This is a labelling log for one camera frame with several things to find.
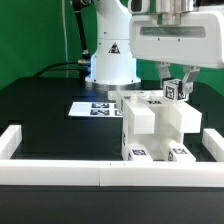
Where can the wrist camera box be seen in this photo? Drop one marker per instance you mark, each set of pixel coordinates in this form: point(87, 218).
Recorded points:
point(138, 6)

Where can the white chair seat part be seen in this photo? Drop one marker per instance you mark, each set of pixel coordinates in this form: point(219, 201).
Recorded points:
point(152, 142)

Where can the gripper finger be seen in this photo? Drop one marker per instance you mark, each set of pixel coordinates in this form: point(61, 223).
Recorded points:
point(163, 71)
point(190, 74)

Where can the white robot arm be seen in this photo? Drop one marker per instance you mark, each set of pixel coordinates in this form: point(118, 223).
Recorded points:
point(113, 62)

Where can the white base tag sheet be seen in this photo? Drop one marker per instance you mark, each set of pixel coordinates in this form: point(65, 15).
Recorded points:
point(94, 109)

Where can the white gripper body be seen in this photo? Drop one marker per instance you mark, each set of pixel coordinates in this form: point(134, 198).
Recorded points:
point(197, 41)

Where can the white chair back part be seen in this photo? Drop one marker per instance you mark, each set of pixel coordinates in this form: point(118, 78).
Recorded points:
point(148, 112)

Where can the white obstacle fence wall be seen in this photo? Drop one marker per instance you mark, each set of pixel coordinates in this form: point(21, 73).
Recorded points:
point(100, 173)

